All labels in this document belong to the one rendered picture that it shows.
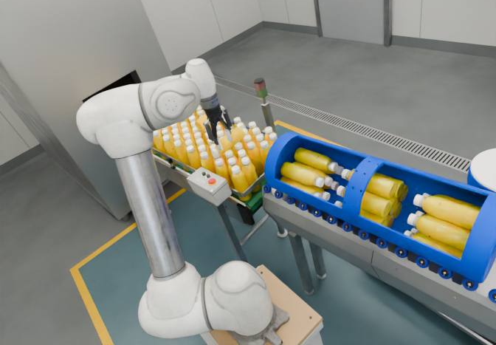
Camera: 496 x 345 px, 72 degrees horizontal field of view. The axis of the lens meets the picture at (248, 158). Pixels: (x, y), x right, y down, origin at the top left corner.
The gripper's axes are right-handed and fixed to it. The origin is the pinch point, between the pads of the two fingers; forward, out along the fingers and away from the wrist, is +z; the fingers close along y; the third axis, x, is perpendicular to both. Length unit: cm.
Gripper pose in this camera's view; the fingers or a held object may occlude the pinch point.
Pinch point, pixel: (224, 140)
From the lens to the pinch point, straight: 165.8
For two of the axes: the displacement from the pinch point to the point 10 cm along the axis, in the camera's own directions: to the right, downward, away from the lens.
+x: -7.0, -3.0, 6.5
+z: 2.5, 7.5, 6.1
